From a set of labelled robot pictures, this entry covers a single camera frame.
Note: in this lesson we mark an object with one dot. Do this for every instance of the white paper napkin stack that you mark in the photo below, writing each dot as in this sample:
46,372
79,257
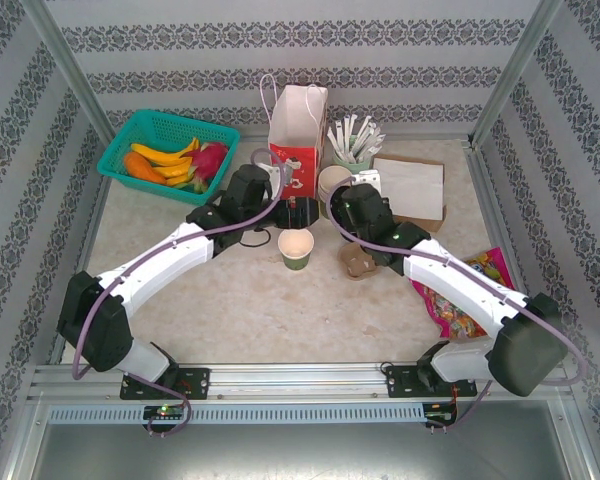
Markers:
415,185

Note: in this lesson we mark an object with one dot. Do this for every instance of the brown cardboard cup holder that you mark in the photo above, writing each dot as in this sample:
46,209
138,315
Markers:
352,265

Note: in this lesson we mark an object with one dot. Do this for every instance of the brown cardboard napkin box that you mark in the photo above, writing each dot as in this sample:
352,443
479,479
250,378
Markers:
432,225

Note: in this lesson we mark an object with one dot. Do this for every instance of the red and white paper bag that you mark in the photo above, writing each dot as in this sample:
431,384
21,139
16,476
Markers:
295,125

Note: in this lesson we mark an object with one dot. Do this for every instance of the green paper cup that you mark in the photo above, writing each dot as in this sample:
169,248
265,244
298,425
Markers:
296,260

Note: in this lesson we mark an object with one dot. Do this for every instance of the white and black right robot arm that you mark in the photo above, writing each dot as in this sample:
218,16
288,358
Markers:
460,285

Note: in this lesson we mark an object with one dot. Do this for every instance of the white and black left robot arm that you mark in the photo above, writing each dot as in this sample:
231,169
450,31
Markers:
155,260

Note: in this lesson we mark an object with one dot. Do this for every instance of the stack of paper cups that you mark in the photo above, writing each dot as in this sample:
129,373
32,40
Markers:
332,180

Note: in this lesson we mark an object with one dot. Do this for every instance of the pink toy dragon fruit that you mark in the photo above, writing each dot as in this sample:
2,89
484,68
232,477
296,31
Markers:
210,160

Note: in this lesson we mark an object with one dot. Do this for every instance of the pale green mug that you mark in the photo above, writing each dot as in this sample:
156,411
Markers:
345,162

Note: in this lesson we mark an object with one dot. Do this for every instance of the white wrapped straw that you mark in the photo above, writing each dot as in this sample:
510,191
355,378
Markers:
364,134
371,140
342,140
376,146
336,145
351,131

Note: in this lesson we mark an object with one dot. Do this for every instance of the yellow toy banana bunch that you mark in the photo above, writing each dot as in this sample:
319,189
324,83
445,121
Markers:
167,159

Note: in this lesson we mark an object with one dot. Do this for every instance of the teal plastic basket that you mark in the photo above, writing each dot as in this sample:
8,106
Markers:
160,127

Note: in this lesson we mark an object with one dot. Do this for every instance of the orange toy mango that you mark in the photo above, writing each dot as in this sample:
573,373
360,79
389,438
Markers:
140,167

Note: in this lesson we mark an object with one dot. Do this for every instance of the colourful candy bag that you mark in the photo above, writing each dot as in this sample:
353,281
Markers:
447,317

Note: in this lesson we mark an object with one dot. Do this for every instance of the small controller circuit board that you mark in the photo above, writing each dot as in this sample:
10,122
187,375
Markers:
165,411
437,415

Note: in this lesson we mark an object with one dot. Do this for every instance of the grey metal panel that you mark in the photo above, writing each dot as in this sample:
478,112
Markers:
300,450

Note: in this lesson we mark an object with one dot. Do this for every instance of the aluminium side rail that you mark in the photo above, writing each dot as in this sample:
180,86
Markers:
91,215
487,200

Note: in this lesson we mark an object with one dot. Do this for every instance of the long aluminium base rail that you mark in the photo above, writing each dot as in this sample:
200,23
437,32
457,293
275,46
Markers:
300,380

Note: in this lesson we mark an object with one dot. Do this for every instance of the aluminium frame post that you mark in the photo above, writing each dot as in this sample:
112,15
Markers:
517,65
66,65

